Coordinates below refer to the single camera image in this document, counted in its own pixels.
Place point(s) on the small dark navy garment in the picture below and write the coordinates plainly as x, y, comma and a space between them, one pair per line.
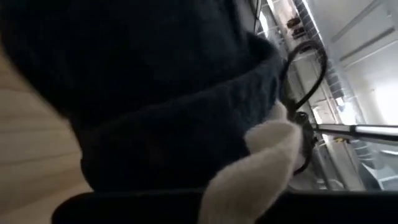
155, 93

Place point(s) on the black overhead light bar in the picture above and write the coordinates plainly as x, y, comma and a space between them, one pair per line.
357, 130

